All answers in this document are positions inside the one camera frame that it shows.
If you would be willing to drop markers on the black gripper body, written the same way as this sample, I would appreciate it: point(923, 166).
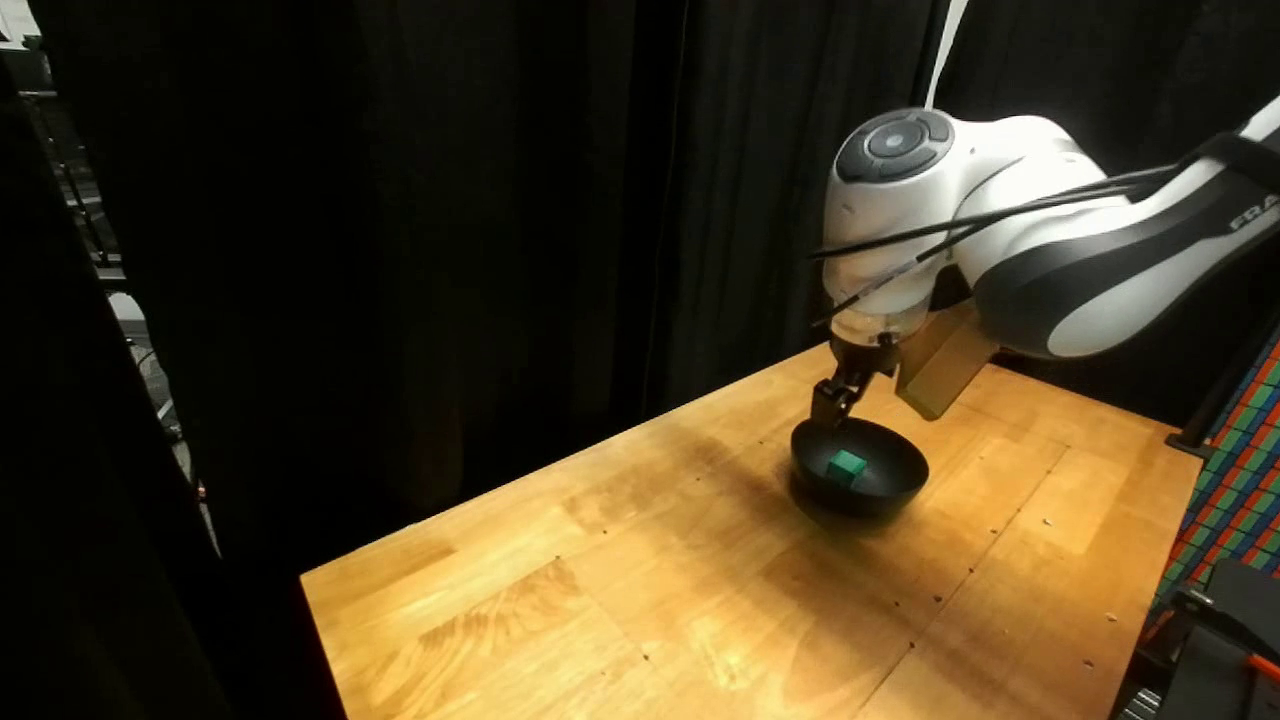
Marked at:
point(865, 355)

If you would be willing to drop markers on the small green cube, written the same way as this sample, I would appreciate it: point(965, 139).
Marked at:
point(848, 465)

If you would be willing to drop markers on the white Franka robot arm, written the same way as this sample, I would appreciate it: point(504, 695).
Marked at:
point(1064, 225)

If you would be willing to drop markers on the black bowl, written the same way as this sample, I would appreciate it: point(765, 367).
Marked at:
point(862, 471)

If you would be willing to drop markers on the black curtain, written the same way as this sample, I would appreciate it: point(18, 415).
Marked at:
point(532, 201)

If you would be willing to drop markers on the multicoloured checker board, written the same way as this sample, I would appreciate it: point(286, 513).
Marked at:
point(1234, 483)

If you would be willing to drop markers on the black equipment stand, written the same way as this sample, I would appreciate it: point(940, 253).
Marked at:
point(1213, 646)

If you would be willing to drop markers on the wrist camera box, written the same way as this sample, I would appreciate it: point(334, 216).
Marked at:
point(946, 362)

